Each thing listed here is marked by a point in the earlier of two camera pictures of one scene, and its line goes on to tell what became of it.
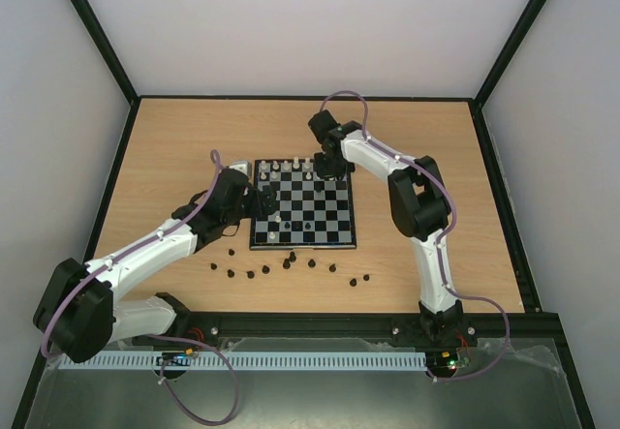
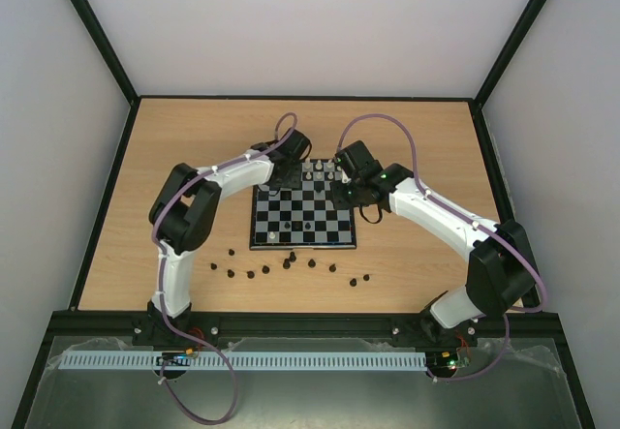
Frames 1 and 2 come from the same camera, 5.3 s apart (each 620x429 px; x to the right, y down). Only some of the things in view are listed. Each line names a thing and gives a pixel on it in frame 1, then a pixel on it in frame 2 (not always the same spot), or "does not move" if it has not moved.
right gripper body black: (332, 168) -> (346, 193)
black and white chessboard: (312, 213) does not move
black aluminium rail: (195, 327) does not move
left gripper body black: (235, 214) -> (292, 181)
